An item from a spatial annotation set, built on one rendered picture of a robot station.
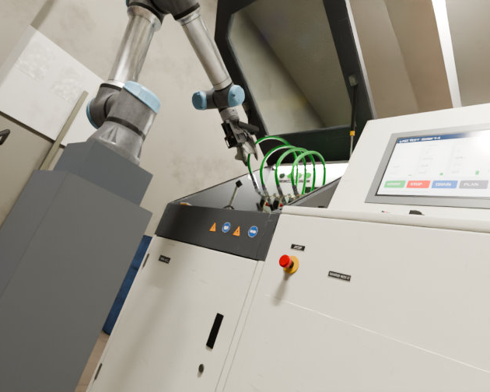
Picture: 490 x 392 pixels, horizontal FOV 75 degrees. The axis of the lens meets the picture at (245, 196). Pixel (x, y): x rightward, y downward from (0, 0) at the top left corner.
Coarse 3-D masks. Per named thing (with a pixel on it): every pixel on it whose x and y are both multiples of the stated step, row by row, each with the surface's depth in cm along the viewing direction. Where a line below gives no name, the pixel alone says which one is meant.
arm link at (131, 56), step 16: (128, 0) 107; (144, 0) 102; (128, 16) 106; (144, 16) 103; (160, 16) 106; (128, 32) 102; (144, 32) 103; (128, 48) 101; (144, 48) 104; (128, 64) 100; (112, 80) 99; (128, 80) 101; (96, 96) 98; (96, 112) 96; (96, 128) 102
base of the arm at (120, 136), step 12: (108, 120) 86; (120, 120) 85; (96, 132) 84; (108, 132) 84; (120, 132) 84; (132, 132) 87; (108, 144) 82; (120, 144) 83; (132, 144) 86; (132, 156) 85
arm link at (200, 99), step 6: (210, 90) 127; (192, 96) 128; (198, 96) 126; (204, 96) 126; (210, 96) 125; (192, 102) 129; (198, 102) 127; (204, 102) 126; (210, 102) 126; (198, 108) 128; (204, 108) 128; (210, 108) 129; (216, 108) 129
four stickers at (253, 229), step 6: (216, 222) 120; (228, 222) 116; (210, 228) 121; (216, 228) 119; (222, 228) 116; (228, 228) 114; (240, 228) 110; (252, 228) 106; (258, 228) 104; (234, 234) 111; (252, 234) 105
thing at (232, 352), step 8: (152, 240) 145; (176, 240) 136; (256, 272) 97; (136, 280) 140; (256, 280) 96; (256, 288) 95; (128, 296) 138; (248, 296) 95; (248, 304) 94; (248, 312) 93; (120, 320) 135; (240, 320) 93; (240, 328) 92; (112, 336) 133; (240, 336) 91; (232, 344) 91; (104, 352) 132; (232, 352) 90; (232, 360) 89; (96, 368) 131; (224, 368) 90; (224, 376) 88; (224, 384) 87
